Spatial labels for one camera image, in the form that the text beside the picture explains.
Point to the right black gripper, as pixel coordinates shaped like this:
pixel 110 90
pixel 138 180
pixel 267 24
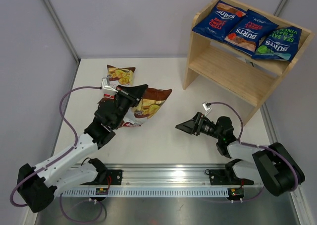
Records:
pixel 192 126

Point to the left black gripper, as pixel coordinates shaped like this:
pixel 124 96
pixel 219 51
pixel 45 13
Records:
pixel 132 93

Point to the Chuba cassava chips bag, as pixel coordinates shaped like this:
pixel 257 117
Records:
pixel 151 102
pixel 118 76

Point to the Burts spicy sweet chilli bag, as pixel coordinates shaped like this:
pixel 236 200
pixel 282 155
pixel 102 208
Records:
pixel 221 20

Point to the Burts blue bag with bacon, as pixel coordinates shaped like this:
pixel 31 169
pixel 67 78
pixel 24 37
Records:
pixel 247 33

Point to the Burts sea salt vinegar bag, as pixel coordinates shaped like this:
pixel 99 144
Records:
pixel 281 44

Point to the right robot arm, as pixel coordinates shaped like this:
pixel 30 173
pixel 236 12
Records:
pixel 270 165

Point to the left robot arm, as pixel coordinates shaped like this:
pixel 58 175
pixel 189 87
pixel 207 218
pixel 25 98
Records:
pixel 40 184

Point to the wooden two-tier shelf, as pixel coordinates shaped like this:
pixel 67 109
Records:
pixel 251 80

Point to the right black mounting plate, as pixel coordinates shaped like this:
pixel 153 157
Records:
pixel 217 177

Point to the black mounting plate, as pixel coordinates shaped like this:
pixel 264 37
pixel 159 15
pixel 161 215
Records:
pixel 112 176
pixel 217 177

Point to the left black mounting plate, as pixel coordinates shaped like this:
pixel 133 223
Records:
pixel 112 176

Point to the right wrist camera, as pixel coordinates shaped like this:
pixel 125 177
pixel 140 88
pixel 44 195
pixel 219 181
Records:
pixel 207 108

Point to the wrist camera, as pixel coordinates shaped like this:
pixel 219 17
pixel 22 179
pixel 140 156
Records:
pixel 207 108
pixel 107 88

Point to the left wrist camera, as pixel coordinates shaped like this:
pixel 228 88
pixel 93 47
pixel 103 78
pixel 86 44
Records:
pixel 107 88

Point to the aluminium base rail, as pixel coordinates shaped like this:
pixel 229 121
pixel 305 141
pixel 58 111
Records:
pixel 165 175

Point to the white slotted cable duct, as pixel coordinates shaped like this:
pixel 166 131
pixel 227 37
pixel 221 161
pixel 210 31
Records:
pixel 133 192

